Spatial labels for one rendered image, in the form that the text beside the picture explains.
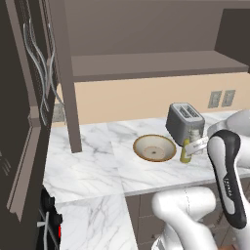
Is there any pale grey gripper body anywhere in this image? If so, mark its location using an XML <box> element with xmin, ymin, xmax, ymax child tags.
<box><xmin>185</xmin><ymin>136</ymin><xmax>210</xmax><ymax>157</ymax></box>

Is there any white shaker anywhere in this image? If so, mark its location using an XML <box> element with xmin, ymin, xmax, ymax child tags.
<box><xmin>189</xmin><ymin>128</ymin><xmax>202</xmax><ymax>143</ymax></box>

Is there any yellow bottle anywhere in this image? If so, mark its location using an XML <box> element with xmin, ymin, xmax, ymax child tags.
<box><xmin>180</xmin><ymin>138</ymin><xmax>193</xmax><ymax>164</ymax></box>

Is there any beige mixing bowl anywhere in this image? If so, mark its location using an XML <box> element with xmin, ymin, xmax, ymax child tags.
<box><xmin>132</xmin><ymin>134</ymin><xmax>178</xmax><ymax>163</ymax></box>

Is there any dark fridge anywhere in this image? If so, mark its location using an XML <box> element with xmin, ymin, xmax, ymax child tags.
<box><xmin>0</xmin><ymin>0</ymin><xmax>61</xmax><ymax>250</ymax></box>

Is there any silver toaster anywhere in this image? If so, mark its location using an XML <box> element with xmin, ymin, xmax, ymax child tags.
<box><xmin>165</xmin><ymin>102</ymin><xmax>206</xmax><ymax>147</ymax></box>

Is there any black stove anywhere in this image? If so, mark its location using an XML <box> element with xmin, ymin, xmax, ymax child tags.
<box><xmin>34</xmin><ymin>187</ymin><xmax>63</xmax><ymax>250</ymax></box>

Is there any grey wall socket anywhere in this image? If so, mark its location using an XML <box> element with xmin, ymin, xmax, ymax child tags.
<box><xmin>52</xmin><ymin>103</ymin><xmax>67</xmax><ymax>124</ymax></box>
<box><xmin>221</xmin><ymin>89</ymin><xmax>236</xmax><ymax>108</ymax></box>
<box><xmin>207</xmin><ymin>90</ymin><xmax>223</xmax><ymax>109</ymax></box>

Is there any brown wall cabinet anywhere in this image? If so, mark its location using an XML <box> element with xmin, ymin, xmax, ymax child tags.
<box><xmin>62</xmin><ymin>0</ymin><xmax>250</xmax><ymax>83</ymax></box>

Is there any brown wall cabinet door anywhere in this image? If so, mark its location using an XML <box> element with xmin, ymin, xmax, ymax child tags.
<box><xmin>48</xmin><ymin>0</ymin><xmax>83</xmax><ymax>154</ymax></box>
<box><xmin>213</xmin><ymin>7</ymin><xmax>250</xmax><ymax>67</ymax></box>

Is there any long silver fridge handle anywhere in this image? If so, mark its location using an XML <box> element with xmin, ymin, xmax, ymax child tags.
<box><xmin>22</xmin><ymin>18</ymin><xmax>51</xmax><ymax>126</ymax></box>

